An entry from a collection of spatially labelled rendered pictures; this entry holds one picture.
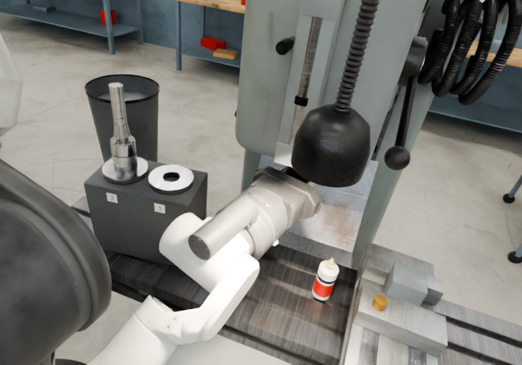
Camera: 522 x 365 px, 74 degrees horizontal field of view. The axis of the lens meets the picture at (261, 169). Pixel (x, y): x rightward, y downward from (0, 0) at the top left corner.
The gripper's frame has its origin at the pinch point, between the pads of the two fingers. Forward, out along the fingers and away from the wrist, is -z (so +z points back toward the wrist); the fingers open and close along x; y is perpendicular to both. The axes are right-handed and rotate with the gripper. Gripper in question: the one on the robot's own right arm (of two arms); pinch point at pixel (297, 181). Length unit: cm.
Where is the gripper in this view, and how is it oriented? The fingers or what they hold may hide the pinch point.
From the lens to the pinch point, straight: 61.5
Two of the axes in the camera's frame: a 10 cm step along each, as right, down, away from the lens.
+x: -8.2, -4.0, 4.1
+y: -1.2, 8.2, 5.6
